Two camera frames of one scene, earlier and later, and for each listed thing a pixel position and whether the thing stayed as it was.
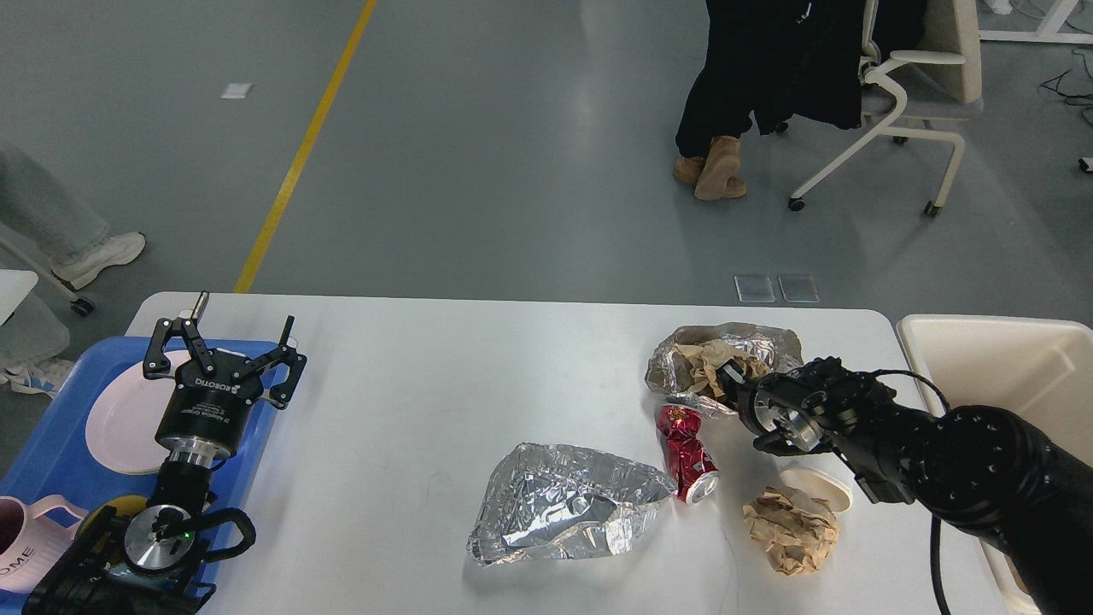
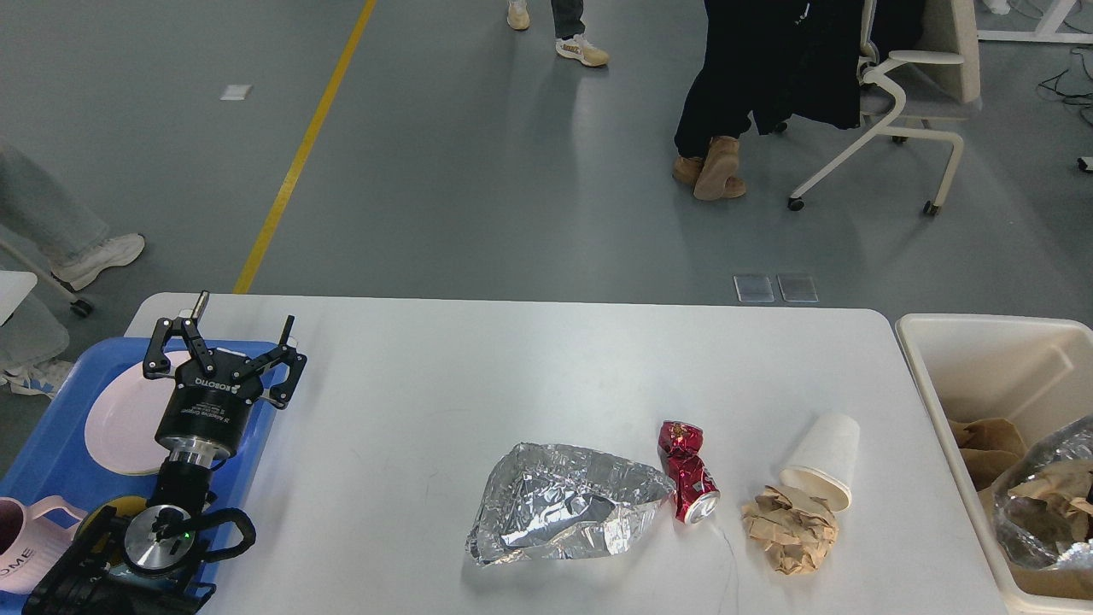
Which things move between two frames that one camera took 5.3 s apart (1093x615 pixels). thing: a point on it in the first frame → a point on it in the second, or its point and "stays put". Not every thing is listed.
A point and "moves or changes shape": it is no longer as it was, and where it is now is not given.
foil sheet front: (552, 500) stays put
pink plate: (126, 411) stays put
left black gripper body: (204, 412) stays put
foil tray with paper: (685, 365) moves or changes shape
